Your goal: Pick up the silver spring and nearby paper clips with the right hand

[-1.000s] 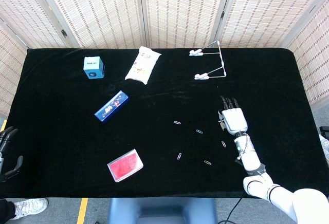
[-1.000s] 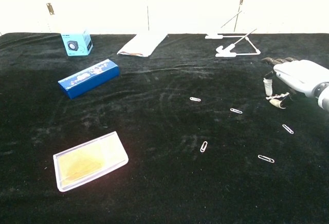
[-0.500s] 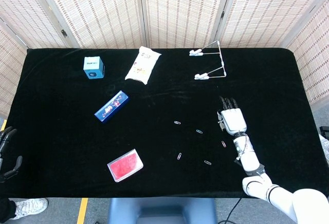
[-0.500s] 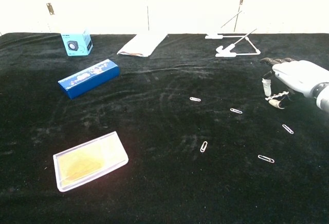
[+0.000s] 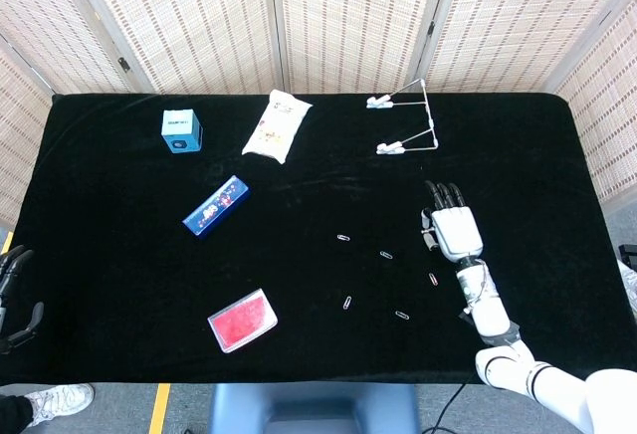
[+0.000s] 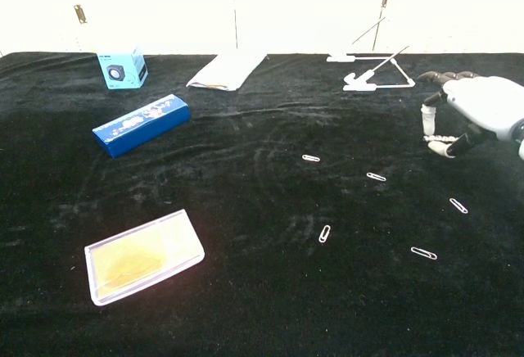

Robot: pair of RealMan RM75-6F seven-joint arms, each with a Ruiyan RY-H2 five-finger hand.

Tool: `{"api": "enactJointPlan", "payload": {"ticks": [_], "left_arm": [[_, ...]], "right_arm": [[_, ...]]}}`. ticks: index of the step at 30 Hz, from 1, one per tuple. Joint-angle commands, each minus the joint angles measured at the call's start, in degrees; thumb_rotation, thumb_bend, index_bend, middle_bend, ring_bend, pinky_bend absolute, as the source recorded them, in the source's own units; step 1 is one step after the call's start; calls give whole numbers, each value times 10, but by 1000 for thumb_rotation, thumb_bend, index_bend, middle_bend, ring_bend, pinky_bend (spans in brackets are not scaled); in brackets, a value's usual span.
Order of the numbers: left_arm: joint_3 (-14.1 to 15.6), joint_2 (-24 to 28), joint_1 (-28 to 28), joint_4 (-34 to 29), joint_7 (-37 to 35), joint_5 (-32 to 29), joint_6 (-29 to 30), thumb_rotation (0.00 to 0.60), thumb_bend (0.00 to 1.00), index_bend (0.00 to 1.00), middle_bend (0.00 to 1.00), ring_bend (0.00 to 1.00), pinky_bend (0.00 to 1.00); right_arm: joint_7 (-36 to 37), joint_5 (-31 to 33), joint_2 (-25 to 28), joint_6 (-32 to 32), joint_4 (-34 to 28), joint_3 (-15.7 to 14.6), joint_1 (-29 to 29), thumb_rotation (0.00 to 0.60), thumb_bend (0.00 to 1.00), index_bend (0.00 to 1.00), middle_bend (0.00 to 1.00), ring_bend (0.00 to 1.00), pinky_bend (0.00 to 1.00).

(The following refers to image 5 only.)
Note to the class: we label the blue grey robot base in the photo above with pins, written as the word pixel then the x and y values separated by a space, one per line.
pixel 313 409

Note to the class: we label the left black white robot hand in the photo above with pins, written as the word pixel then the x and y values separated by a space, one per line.
pixel 12 280

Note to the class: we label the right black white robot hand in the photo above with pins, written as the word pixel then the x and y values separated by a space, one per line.
pixel 458 230

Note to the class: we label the black metal screen hinge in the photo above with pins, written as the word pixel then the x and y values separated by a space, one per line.
pixel 123 63
pixel 430 27

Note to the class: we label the silver paperclip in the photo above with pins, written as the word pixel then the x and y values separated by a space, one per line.
pixel 402 314
pixel 343 238
pixel 386 255
pixel 347 302

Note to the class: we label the clear case with red card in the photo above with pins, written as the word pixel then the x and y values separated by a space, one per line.
pixel 242 327

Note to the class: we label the light blue speaker cube box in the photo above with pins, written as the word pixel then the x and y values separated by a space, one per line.
pixel 181 130

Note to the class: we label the long dark blue printed box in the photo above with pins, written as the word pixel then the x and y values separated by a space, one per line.
pixel 216 207

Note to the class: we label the white sneaker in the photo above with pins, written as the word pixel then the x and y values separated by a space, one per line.
pixel 62 399
pixel 629 284

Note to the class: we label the bamboo folding screen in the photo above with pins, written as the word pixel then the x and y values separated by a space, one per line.
pixel 348 21

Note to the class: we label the white plastic packet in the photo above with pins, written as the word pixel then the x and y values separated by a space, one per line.
pixel 276 128

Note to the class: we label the black velvet tablecloth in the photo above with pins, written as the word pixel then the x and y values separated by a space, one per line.
pixel 298 180

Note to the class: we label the red paperclip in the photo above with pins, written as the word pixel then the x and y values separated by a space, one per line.
pixel 434 279

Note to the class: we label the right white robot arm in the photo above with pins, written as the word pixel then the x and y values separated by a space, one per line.
pixel 490 314

